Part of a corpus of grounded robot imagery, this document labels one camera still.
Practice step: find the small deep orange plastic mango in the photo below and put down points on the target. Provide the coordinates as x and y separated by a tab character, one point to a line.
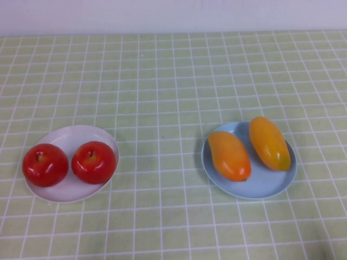
230	157

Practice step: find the red plastic apple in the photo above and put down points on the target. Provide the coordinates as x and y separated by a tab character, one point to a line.
44	165
93	162

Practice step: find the large yellow-orange plastic mango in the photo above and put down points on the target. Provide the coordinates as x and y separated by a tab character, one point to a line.
268	143

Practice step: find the light blue round plastic plate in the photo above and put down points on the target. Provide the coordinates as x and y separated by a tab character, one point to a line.
260	187

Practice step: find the white round plastic plate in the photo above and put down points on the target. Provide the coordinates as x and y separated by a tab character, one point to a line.
67	191

